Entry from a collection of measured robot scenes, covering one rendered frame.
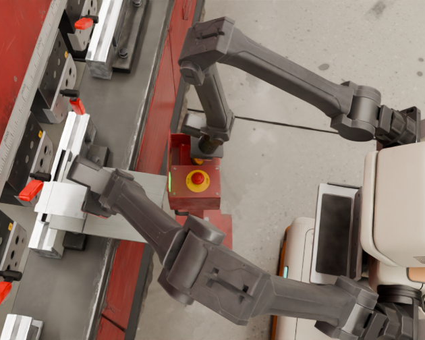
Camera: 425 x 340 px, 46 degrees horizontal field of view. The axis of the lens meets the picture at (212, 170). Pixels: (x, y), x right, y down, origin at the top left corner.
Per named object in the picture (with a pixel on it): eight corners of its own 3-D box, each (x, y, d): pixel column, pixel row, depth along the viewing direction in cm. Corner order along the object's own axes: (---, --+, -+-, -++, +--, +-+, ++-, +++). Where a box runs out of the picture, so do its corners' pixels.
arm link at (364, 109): (393, 135, 110) (397, 113, 111) (363, 116, 104) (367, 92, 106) (359, 141, 117) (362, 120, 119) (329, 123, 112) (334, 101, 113)
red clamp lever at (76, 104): (86, 117, 119) (76, 95, 110) (69, 115, 119) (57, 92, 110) (88, 110, 120) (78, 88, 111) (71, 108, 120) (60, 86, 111)
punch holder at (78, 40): (83, 55, 123) (67, 9, 108) (49, 50, 123) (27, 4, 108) (98, 7, 129) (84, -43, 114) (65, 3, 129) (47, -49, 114)
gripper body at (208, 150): (189, 136, 154) (195, 125, 148) (220, 140, 157) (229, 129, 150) (189, 156, 152) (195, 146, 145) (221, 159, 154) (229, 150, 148)
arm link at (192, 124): (225, 142, 136) (233, 113, 138) (185, 128, 134) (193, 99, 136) (214, 153, 147) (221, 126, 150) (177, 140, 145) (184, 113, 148)
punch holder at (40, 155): (36, 210, 108) (8, 181, 92) (-3, 204, 108) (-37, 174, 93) (55, 147, 113) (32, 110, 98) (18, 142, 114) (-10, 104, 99)
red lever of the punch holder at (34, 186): (31, 195, 93) (51, 172, 102) (9, 192, 94) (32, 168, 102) (32, 204, 94) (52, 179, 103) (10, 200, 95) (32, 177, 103)
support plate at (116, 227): (154, 245, 124) (153, 243, 123) (49, 228, 125) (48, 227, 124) (167, 177, 131) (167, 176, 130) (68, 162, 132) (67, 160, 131)
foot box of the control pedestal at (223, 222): (232, 258, 223) (234, 251, 212) (175, 258, 223) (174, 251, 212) (231, 214, 231) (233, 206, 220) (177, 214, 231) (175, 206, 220)
